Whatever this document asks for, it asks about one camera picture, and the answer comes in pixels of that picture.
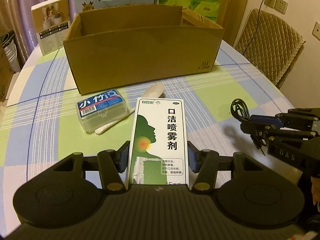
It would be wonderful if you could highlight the green throat spray box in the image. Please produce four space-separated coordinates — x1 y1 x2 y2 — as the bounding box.
125 98 189 187

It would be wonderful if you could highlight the blue dental floss pick box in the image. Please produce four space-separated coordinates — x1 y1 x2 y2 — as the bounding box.
76 89 128 134

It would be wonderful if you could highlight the black cable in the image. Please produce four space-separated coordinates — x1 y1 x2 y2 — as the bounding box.
229 97 267 157

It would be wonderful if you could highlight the white plastic spoon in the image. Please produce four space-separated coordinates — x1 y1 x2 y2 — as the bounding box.
95 83 164 135

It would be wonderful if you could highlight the plaid tablecloth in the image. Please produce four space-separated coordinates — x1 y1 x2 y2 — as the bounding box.
0 38 296 230

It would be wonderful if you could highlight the woven wicker chair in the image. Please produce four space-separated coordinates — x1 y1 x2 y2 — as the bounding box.
235 8 305 88

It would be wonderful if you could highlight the brown cardboard box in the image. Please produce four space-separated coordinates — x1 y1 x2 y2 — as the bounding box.
63 4 224 95

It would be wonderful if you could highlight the brown cardboard carton stack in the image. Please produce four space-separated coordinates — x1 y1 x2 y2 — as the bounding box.
0 30 21 102

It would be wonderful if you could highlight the white humidifier product box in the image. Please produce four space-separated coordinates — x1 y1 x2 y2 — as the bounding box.
31 0 71 56

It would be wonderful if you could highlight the wall power socket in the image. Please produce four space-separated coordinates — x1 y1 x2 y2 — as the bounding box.
264 0 288 14

